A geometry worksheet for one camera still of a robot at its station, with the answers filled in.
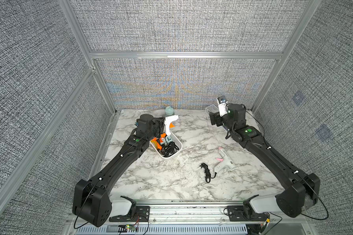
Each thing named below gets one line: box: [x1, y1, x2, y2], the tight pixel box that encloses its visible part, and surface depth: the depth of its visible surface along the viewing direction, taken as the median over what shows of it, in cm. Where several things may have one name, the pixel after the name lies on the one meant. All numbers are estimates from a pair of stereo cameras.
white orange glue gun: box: [164, 115, 183, 136], surface depth 80 cm
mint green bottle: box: [164, 105, 175, 116], surface depth 110 cm
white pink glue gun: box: [214, 146, 236, 174], surface depth 91 cm
